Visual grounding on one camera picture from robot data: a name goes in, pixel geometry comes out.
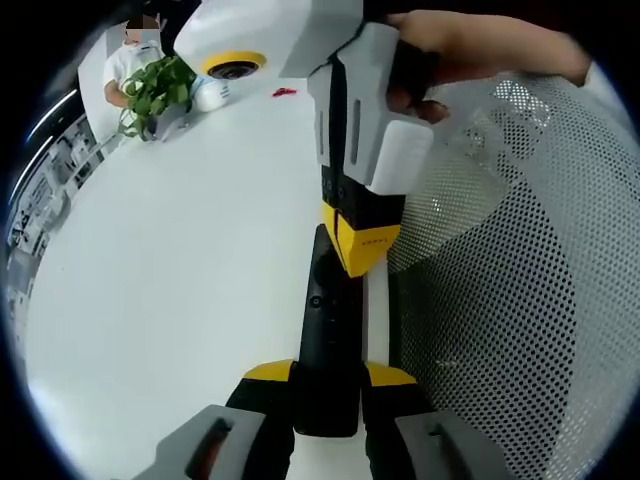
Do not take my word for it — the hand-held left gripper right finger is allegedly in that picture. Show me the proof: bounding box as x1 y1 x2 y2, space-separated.
360 362 519 480

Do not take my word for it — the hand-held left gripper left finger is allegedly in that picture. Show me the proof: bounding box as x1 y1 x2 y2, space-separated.
117 358 300 480

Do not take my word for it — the black remote control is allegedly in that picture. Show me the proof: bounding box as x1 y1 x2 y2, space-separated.
293 223 365 440

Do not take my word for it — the person's right hand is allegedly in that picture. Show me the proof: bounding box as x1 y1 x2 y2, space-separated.
387 10 452 125

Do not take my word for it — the white spray bottle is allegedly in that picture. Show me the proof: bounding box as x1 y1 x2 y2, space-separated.
191 74 232 112

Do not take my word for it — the green potted plant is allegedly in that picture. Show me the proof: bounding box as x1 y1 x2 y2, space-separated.
117 55 197 144

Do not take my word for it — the grey plant pot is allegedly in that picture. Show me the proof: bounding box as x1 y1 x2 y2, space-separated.
147 112 194 144

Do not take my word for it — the white mesh chair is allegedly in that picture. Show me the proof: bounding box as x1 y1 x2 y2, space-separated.
387 69 640 480

